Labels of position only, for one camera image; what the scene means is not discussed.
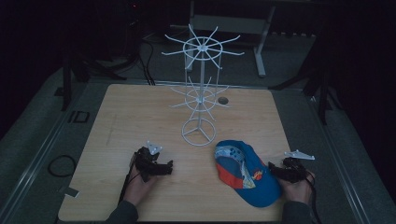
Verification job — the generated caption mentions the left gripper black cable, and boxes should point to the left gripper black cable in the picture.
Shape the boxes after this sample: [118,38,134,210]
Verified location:
[117,151,141,204]

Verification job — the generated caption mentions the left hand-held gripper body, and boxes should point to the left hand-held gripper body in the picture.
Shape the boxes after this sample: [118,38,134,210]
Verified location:
[130,140,163,183]

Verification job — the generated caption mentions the blue and orange cap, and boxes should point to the blue and orange cap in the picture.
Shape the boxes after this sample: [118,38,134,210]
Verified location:
[214,139,284,208]

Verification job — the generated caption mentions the grey metal desk frame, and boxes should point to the grey metal desk frame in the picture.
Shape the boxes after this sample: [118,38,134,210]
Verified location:
[186,0,278,78]

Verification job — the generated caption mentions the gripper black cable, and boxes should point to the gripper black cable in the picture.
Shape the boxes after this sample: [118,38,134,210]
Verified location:
[117,151,141,204]
[305,173,323,224]

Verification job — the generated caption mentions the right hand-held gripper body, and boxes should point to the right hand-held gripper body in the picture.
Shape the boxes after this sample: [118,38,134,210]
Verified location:
[279,149,316,184]

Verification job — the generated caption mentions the black floor cables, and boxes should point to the black floor cables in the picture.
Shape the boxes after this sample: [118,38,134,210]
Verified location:
[135,36,157,87]

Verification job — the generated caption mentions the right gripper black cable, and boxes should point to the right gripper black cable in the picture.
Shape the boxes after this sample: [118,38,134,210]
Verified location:
[305,173,323,224]

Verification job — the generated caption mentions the small grey tag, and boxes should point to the small grey tag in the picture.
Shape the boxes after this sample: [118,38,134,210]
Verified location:
[57,185,80,199]

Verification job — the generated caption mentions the metal floor rail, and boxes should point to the metal floor rail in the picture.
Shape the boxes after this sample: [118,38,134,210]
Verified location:
[0,83,90,216]
[303,91,372,224]

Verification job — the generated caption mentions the person's right hand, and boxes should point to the person's right hand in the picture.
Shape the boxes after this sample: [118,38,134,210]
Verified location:
[277,172,316,205]

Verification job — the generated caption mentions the person's left hand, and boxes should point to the person's left hand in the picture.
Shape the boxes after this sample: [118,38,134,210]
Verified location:
[122,165,159,207]

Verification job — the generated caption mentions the white wire display rack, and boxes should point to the white wire display rack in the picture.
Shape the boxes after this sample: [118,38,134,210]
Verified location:
[161,23,246,147]

